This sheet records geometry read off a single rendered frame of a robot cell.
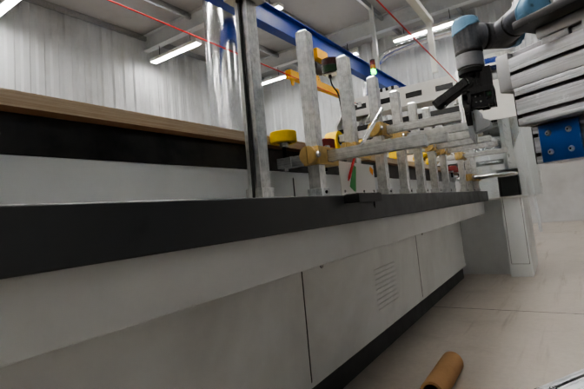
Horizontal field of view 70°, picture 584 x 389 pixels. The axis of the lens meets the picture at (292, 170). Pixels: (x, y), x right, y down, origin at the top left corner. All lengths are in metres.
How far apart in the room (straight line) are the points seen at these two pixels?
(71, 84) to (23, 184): 8.35
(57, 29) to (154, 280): 8.87
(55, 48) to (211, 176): 8.27
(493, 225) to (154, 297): 3.47
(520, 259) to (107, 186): 3.36
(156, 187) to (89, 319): 0.40
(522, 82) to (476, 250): 2.98
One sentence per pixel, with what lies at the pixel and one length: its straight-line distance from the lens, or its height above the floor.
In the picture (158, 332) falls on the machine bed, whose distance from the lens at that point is 0.98.
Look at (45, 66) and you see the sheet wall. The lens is 9.07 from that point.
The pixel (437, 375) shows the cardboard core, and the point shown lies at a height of 0.08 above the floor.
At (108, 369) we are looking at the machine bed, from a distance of 0.92.
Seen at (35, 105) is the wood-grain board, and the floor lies 0.88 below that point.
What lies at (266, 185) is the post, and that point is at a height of 0.73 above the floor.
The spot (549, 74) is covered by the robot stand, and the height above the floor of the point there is 0.91.
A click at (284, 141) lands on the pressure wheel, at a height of 0.87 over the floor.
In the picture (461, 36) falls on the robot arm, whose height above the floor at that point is 1.12.
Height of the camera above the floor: 0.66
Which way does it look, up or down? 6 degrees up
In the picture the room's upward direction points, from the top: 5 degrees counter-clockwise
